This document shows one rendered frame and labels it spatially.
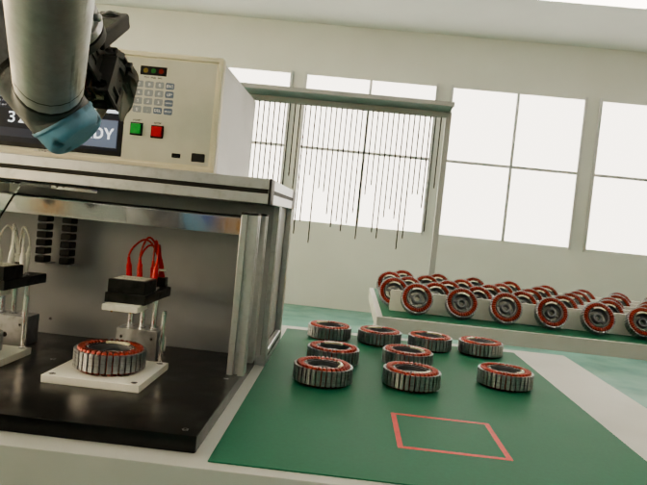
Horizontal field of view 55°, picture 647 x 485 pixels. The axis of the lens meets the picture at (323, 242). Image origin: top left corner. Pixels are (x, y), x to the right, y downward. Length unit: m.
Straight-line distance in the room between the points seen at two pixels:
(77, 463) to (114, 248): 0.58
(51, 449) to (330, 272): 6.67
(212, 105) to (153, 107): 0.11
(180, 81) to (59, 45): 0.56
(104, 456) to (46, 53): 0.46
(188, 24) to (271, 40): 1.00
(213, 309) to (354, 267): 6.17
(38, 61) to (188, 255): 0.69
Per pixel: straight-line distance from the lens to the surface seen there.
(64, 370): 1.07
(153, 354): 1.19
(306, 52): 7.66
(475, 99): 7.65
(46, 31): 0.62
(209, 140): 1.15
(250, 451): 0.85
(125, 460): 0.82
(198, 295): 1.28
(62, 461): 0.85
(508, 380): 1.32
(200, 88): 1.17
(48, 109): 0.77
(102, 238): 1.33
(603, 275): 7.96
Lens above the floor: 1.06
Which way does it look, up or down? 2 degrees down
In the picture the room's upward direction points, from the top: 6 degrees clockwise
